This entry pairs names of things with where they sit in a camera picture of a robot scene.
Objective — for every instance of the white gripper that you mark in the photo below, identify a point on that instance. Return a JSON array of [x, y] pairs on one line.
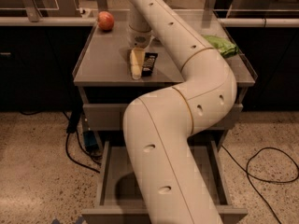
[[139, 38]]

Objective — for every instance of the black rxbar chocolate bar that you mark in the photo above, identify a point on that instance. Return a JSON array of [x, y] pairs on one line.
[[148, 64]]

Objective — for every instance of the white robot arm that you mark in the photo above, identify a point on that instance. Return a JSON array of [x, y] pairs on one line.
[[158, 124]]

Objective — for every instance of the grey drawer cabinet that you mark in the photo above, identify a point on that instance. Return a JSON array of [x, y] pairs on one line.
[[102, 76]]

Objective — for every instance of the grey top drawer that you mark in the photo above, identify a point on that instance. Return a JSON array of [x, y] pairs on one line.
[[108, 117]]

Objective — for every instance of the open grey middle drawer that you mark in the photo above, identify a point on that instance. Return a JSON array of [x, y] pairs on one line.
[[119, 201]]

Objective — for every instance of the red apple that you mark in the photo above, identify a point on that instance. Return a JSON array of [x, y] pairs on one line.
[[105, 21]]

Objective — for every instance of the green chip bag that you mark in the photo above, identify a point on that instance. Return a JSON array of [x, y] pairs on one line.
[[224, 46]]

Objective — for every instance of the long grey counter rail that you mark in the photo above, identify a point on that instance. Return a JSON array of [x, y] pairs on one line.
[[77, 21]]

